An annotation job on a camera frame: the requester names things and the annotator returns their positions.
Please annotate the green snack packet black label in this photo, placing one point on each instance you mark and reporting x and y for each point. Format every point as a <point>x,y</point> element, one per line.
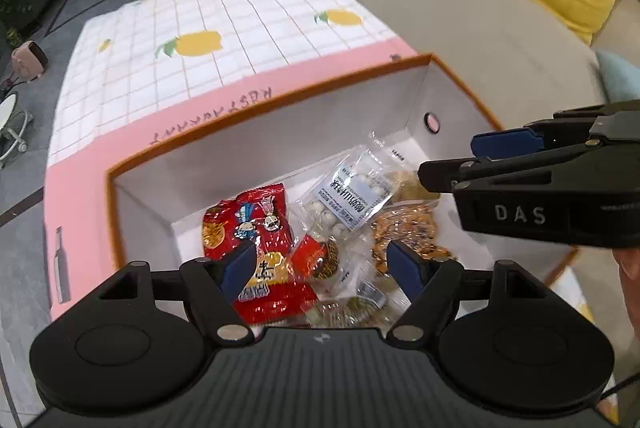
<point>345,314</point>

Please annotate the person's right hand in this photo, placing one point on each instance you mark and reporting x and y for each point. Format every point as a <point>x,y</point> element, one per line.
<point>631,283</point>

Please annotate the clear packet of white balls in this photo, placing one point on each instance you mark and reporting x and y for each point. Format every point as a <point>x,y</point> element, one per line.
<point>345,193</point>

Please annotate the clear peanut packet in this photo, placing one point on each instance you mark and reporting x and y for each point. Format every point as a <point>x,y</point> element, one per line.
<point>407,228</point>

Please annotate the pink space heater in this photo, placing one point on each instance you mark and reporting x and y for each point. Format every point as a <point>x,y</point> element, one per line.
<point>30,60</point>

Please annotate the large red snack packet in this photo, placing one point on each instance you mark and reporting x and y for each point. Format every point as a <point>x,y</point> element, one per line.
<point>250,218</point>

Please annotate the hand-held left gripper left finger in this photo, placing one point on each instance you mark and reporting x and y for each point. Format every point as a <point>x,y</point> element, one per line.
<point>239,265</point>

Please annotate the white wheeled stool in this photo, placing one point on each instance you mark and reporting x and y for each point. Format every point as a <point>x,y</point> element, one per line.
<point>11,122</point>

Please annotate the orange cardboard box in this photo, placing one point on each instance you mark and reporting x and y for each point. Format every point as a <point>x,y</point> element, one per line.
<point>250,142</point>

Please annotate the light blue pillow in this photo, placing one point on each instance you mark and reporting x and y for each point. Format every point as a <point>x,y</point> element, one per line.
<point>620,75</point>

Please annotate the beige sofa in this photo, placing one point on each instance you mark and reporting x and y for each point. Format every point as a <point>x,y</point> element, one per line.
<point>475,22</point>

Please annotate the red small packet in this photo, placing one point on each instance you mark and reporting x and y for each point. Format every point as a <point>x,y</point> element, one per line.
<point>320,258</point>

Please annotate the checked lemon print tablecloth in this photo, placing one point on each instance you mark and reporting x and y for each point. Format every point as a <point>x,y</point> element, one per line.
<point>200,7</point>

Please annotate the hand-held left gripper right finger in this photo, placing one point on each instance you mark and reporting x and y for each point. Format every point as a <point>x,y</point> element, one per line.
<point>402,268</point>

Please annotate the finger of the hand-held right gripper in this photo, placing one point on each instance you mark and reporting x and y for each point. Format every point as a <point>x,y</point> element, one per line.
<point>440,175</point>
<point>505,141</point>

